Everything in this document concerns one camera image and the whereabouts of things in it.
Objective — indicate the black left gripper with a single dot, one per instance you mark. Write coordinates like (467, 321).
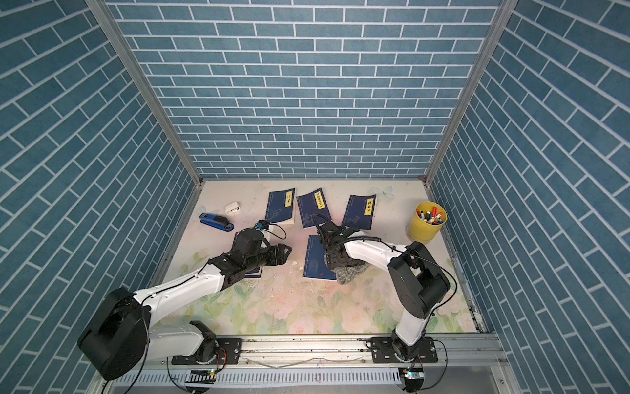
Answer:
(282, 258)

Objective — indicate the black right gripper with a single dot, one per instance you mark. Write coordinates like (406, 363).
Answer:
(331, 260)

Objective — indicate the blue book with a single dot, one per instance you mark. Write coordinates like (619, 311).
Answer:
(280, 207)
(254, 273)
(313, 208)
(315, 266)
(359, 212)

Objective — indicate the grey striped cloth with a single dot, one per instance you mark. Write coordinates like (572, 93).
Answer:
(345, 275)

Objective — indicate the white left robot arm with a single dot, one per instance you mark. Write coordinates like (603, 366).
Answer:
(122, 331)

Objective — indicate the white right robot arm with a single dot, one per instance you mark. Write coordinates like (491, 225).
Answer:
(419, 281)

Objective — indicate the blue black stapler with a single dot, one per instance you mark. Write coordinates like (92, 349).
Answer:
(216, 221)

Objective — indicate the yellow pen cup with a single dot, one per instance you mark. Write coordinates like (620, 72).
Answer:
(423, 232)

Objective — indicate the pens in cup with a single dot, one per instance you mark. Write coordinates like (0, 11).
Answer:
(432, 217)

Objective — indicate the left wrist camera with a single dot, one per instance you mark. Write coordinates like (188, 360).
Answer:
(263, 225)

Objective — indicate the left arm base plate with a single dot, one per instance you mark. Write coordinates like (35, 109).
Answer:
(221, 350)

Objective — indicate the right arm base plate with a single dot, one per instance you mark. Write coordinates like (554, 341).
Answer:
(390, 350)

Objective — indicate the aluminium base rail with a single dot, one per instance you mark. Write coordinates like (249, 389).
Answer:
(279, 353)

